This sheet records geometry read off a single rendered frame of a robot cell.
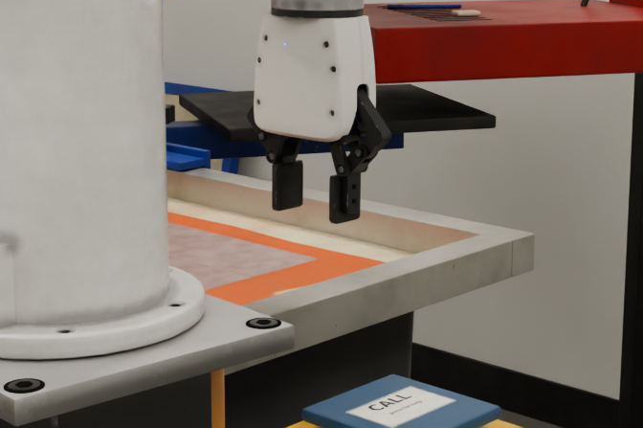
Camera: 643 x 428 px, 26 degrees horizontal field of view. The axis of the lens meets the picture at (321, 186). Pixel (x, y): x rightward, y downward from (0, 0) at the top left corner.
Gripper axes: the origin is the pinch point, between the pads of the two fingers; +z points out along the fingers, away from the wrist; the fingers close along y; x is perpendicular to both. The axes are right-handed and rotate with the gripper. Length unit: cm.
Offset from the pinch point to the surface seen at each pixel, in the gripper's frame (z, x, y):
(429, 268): 8.4, 12.9, 2.0
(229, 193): 9.6, 25.8, -38.0
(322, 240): 11.7, 23.2, -20.6
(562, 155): 37, 201, -106
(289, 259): 11.7, 15.3, -17.9
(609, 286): 67, 201, -91
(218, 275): 11.8, 6.3, -18.7
